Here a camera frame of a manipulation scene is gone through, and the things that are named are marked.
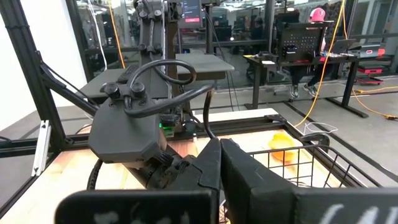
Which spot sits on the grey laptop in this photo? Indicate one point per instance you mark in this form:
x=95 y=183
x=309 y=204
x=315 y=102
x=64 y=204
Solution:
x=342 y=46

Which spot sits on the black metal desk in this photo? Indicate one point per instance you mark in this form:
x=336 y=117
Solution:
x=349 y=84

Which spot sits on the black remote keypad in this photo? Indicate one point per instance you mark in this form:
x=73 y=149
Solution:
x=128 y=74

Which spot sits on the yellow-orange starfruit toy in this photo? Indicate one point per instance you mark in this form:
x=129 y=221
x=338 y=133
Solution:
x=281 y=146

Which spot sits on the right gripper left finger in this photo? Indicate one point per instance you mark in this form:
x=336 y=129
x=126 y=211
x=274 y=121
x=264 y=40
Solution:
x=140 y=207

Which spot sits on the black table clamp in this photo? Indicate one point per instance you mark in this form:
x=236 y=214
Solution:
x=321 y=138

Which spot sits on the monitor with red button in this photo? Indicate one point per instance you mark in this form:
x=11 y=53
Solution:
x=191 y=12

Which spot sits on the grey and red case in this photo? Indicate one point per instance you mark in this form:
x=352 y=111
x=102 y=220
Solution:
x=368 y=50

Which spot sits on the red toolbox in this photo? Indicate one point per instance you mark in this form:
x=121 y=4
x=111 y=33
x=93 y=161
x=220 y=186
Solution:
x=370 y=72

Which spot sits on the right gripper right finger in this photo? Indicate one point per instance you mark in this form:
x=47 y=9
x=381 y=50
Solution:
x=280 y=205

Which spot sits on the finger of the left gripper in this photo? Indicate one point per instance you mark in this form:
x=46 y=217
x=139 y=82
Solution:
x=169 y=174

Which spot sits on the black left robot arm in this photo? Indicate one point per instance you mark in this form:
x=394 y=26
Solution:
x=150 y=28

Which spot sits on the black pegboard panel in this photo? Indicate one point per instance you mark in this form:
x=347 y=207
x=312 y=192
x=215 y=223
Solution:
x=300 y=40

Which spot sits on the silver frame bracket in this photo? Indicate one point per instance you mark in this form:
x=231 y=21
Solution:
x=42 y=146

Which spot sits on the grey side table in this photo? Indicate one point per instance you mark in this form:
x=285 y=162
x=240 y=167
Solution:
x=205 y=63

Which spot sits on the person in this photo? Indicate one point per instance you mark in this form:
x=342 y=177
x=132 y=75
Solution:
x=317 y=15
x=257 y=29

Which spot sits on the black aluminium table frame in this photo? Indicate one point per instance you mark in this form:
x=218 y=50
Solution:
x=28 y=62

